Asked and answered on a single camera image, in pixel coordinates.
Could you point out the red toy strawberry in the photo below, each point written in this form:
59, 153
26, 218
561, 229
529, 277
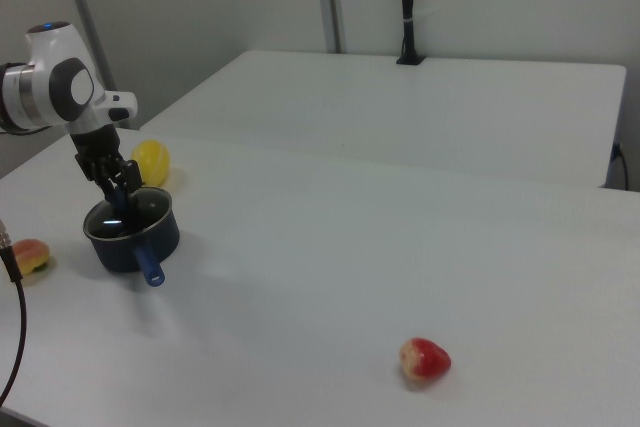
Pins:
425, 359

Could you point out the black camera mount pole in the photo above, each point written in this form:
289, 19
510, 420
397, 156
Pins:
409, 22

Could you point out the yellow lemon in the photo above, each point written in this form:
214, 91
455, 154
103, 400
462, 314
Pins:
152, 159

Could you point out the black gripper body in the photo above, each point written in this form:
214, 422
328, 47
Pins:
97, 149

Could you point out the glass lid with blue knob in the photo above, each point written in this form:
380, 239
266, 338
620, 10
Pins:
107, 228

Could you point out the toy peach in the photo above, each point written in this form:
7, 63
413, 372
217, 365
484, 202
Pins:
34, 253

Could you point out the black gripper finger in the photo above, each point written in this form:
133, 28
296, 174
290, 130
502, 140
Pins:
131, 192
108, 194

